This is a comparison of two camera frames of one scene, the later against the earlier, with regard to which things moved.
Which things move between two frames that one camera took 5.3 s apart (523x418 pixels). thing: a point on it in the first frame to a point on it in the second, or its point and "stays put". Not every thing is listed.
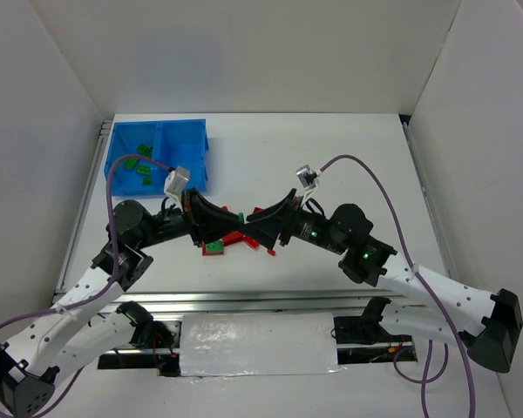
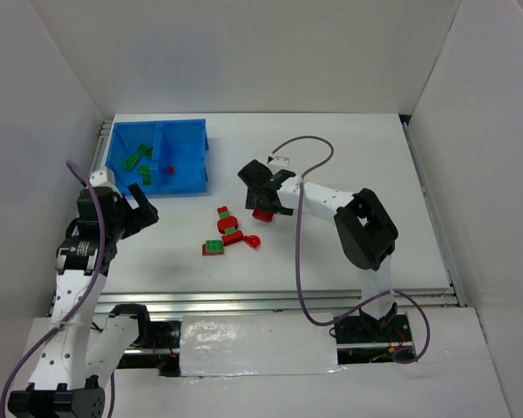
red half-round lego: (251, 242) stays put
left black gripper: (191, 216) to (136, 213)
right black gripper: (290, 219) to (258, 192)
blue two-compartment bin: (173, 143) stays put
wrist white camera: (175, 180) to (103, 177)
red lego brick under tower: (232, 238) stays put
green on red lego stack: (213, 248) stays put
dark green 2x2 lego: (145, 150) stays put
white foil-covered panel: (258, 344) stays put
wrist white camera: (309, 178) to (279, 163)
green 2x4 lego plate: (131, 163) stays put
